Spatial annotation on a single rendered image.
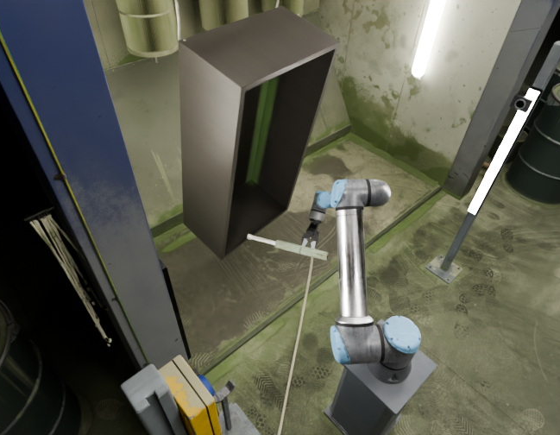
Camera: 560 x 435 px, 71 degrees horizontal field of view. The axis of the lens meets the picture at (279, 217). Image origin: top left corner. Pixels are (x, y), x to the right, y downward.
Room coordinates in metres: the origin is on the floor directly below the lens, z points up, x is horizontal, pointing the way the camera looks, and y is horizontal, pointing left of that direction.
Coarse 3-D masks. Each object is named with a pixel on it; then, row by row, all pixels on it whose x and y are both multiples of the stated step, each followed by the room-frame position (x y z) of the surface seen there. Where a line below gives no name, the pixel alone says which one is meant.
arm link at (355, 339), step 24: (336, 192) 1.20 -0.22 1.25; (360, 192) 1.20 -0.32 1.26; (360, 216) 1.14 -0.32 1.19; (360, 240) 1.06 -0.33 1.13; (360, 264) 0.99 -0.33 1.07; (360, 288) 0.91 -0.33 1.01; (360, 312) 0.84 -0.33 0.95; (336, 336) 0.77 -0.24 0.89; (360, 336) 0.76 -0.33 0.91; (360, 360) 0.70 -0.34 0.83
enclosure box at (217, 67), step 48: (192, 48) 1.49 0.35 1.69; (240, 48) 1.55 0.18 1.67; (288, 48) 1.62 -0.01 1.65; (336, 48) 1.75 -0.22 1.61; (192, 96) 1.50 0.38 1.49; (240, 96) 1.31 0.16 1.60; (288, 96) 1.95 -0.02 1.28; (192, 144) 1.54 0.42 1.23; (240, 144) 1.96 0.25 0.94; (288, 144) 1.94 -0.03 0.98; (192, 192) 1.58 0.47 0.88; (240, 192) 2.01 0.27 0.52; (288, 192) 1.93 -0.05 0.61; (240, 240) 1.63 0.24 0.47
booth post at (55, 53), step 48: (0, 0) 0.67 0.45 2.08; (48, 0) 0.71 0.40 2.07; (0, 48) 0.65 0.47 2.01; (48, 48) 0.70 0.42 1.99; (96, 48) 0.75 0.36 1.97; (0, 96) 0.69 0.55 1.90; (48, 96) 0.67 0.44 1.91; (96, 96) 0.73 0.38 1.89; (96, 144) 0.71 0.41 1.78; (48, 192) 0.70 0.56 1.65; (96, 192) 0.69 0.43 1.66; (96, 240) 0.66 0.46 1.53; (144, 240) 0.74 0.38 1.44; (96, 288) 0.72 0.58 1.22; (144, 288) 0.71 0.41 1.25; (144, 336) 0.67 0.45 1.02
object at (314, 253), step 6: (258, 240) 1.55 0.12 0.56; (264, 240) 1.54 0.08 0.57; (270, 240) 1.54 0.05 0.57; (276, 240) 1.53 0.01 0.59; (276, 246) 1.50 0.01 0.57; (282, 246) 1.50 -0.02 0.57; (288, 246) 1.50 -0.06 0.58; (294, 246) 1.49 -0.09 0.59; (300, 246) 1.49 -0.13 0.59; (294, 252) 1.47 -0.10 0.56; (300, 252) 1.46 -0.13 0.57; (306, 252) 1.46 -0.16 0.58; (312, 252) 1.45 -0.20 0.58; (318, 252) 1.45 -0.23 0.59; (324, 252) 1.45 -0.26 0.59; (318, 258) 1.43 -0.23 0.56; (324, 258) 1.42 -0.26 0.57
